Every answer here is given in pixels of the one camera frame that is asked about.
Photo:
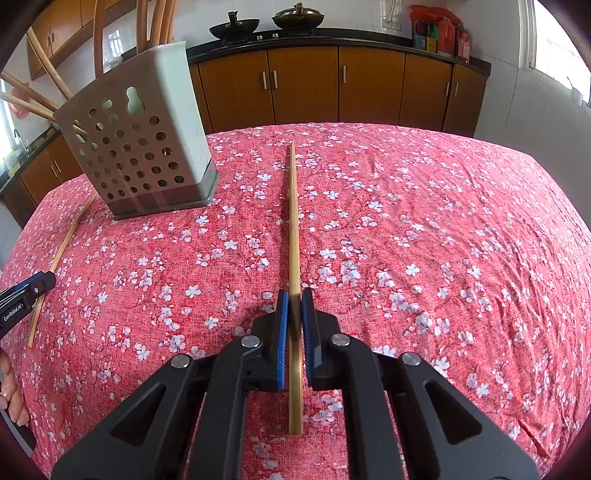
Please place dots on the person's left hand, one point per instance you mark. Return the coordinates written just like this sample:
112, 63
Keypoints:
13, 397

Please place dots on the red hanging plastic bag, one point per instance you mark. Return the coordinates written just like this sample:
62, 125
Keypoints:
18, 110

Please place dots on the grey perforated chopstick holder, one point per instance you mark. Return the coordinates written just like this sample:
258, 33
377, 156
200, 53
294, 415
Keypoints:
182, 83

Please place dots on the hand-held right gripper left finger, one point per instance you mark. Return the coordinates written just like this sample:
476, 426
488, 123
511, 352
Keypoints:
282, 344

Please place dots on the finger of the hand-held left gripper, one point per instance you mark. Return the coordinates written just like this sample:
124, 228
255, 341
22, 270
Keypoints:
27, 291

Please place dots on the black gas stove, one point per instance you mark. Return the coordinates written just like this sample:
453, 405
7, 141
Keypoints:
268, 35

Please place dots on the brown wooden wall cabinet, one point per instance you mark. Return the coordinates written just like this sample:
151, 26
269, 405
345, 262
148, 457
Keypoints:
69, 23

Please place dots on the wooden chopstick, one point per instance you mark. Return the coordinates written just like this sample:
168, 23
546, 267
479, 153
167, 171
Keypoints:
143, 23
27, 107
170, 21
100, 37
68, 241
159, 23
48, 64
23, 87
293, 221

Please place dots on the red floral tablecloth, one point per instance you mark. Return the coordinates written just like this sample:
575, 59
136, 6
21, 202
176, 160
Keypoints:
392, 230

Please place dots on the brown wooden base cabinet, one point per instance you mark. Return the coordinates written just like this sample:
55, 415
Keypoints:
369, 87

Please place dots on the metal faucet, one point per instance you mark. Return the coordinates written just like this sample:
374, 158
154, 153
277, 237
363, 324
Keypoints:
18, 141

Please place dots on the white wall socket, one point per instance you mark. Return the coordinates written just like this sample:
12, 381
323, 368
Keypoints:
391, 25

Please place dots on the black wok with lid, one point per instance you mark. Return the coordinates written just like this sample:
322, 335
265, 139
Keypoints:
298, 18

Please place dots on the black kitchen countertop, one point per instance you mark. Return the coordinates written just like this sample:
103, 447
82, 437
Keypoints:
369, 42

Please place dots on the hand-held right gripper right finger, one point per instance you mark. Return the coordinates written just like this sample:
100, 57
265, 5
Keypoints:
310, 344

